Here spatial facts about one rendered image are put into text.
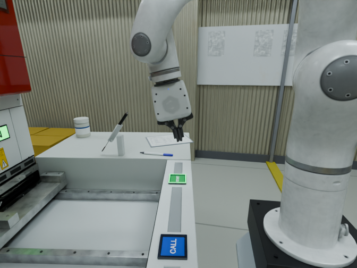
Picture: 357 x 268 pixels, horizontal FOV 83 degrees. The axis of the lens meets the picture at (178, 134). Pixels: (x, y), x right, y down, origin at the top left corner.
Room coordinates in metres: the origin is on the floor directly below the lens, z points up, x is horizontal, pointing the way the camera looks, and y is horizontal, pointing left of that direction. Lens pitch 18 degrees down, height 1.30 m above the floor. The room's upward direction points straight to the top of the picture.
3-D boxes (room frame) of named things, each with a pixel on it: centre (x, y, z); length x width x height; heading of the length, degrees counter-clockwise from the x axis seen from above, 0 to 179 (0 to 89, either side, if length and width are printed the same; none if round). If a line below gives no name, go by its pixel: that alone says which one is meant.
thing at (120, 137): (0.77, 0.25, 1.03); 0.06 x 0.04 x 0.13; 88
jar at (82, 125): (1.02, 0.50, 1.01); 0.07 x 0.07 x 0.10
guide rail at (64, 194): (0.68, 0.30, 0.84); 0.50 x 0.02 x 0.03; 88
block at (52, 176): (0.71, 0.50, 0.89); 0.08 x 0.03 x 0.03; 88
